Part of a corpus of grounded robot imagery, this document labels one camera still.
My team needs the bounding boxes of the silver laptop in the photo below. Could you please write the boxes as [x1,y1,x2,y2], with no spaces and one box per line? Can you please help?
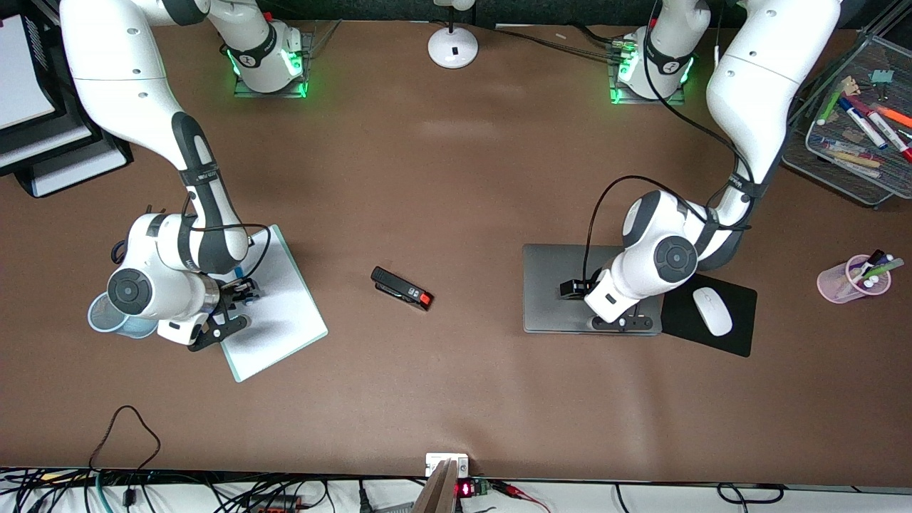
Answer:
[522,244,663,336]

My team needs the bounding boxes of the green marker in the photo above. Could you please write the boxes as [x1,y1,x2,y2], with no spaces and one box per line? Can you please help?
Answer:
[859,258,906,280]
[817,87,854,127]

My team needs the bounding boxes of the white marker blue cap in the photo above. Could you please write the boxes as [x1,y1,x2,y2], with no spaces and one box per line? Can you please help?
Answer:
[837,96,889,150]

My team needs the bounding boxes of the white marker red cap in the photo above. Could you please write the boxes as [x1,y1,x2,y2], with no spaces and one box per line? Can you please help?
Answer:
[864,108,912,163]

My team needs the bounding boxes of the white paper sheet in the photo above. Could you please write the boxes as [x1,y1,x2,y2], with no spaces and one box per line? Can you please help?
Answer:
[217,232,323,378]

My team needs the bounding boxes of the teal clipboard with metal clip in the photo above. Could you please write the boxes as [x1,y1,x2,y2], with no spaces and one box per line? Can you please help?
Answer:
[214,225,328,383]

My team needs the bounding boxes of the white computer mouse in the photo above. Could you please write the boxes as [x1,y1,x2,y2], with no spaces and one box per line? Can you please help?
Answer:
[693,287,733,337]

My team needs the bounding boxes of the light blue mesh pen cup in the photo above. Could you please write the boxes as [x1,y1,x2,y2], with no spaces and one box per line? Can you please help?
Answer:
[88,292,159,339]

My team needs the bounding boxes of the black mouse pad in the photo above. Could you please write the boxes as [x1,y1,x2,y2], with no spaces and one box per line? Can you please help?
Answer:
[659,274,758,358]

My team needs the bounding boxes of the black stapler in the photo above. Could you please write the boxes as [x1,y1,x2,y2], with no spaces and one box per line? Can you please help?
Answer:
[370,266,434,312]

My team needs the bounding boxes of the red clip lead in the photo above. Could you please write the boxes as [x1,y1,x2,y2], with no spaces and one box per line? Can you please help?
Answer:
[492,481,551,512]

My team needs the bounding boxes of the pink translucent pen cup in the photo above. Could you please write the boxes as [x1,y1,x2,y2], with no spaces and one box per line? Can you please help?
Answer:
[817,254,891,305]

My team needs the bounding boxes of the white outlet box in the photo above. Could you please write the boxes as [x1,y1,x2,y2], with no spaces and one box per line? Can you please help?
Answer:
[425,453,470,478]

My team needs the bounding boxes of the black stacked paper tray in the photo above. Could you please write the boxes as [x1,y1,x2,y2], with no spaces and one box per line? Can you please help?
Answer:
[0,0,134,199]

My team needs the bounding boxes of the wooden board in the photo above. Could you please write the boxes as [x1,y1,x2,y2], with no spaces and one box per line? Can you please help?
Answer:
[412,460,458,513]

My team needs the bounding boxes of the grey metal mesh tray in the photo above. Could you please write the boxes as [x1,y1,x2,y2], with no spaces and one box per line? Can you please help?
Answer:
[782,32,912,207]

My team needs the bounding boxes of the white round lamp base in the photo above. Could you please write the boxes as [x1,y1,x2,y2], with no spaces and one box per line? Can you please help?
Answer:
[427,0,480,70]

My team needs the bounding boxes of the orange highlighter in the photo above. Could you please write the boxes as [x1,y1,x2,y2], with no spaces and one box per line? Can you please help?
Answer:
[875,103,912,130]

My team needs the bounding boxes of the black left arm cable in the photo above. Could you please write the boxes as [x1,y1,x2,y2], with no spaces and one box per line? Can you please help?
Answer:
[581,0,756,286]

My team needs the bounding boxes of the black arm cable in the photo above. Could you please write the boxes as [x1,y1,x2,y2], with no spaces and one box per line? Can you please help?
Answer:
[581,0,756,286]
[182,189,273,287]

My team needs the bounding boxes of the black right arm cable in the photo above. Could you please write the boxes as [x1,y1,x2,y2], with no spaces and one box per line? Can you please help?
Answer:
[182,189,273,287]

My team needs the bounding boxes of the dark looped cable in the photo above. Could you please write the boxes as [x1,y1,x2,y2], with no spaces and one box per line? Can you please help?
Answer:
[88,405,162,472]

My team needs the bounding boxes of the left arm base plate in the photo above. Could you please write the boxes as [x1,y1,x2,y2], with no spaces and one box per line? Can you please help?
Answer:
[609,32,688,106]

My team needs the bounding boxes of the black floor cable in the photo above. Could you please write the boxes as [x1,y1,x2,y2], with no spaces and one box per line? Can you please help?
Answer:
[716,482,786,504]

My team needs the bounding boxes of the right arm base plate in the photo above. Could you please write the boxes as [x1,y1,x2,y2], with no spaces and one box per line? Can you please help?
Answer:
[234,21,341,98]

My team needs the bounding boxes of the black table cable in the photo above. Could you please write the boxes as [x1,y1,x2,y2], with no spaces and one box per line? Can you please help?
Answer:
[474,21,628,61]

